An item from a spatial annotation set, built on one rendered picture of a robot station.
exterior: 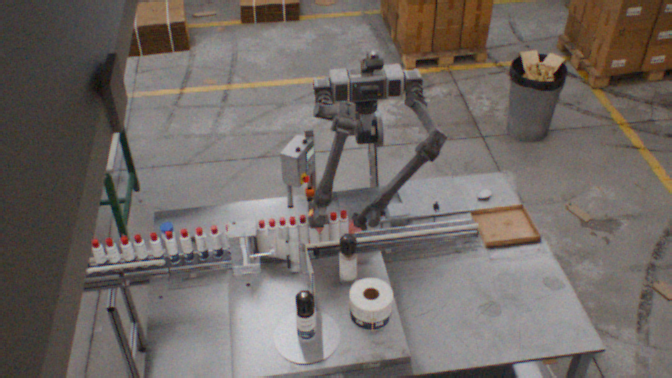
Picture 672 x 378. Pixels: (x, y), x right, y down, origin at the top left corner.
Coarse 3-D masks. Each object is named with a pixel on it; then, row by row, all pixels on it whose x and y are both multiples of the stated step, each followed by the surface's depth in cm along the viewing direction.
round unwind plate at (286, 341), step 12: (288, 324) 327; (324, 324) 327; (336, 324) 327; (276, 336) 322; (288, 336) 322; (324, 336) 322; (336, 336) 321; (276, 348) 317; (288, 348) 317; (300, 348) 317; (312, 348) 317; (324, 348) 316; (300, 360) 312; (312, 360) 312
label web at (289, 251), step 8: (248, 240) 352; (264, 240) 352; (272, 240) 350; (280, 240) 348; (264, 248) 356; (280, 248) 351; (288, 248) 347; (296, 248) 347; (272, 256) 357; (280, 256) 355; (288, 256) 351; (296, 256) 351; (312, 272) 333
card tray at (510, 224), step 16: (480, 208) 390; (496, 208) 391; (512, 208) 393; (480, 224) 385; (496, 224) 385; (512, 224) 385; (528, 224) 384; (496, 240) 371; (512, 240) 372; (528, 240) 374
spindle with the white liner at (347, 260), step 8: (344, 240) 329; (352, 240) 329; (344, 248) 331; (352, 248) 331; (344, 256) 336; (352, 256) 336; (344, 264) 337; (352, 264) 337; (344, 272) 341; (352, 272) 341; (344, 280) 344; (352, 280) 345
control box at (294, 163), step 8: (296, 136) 343; (304, 136) 343; (288, 144) 338; (296, 144) 338; (304, 144) 337; (288, 152) 333; (296, 152) 333; (304, 152) 334; (288, 160) 333; (296, 160) 331; (304, 160) 337; (288, 168) 337; (296, 168) 334; (304, 168) 340; (312, 168) 349; (288, 176) 340; (296, 176) 338; (304, 176) 342; (288, 184) 344; (296, 184) 341
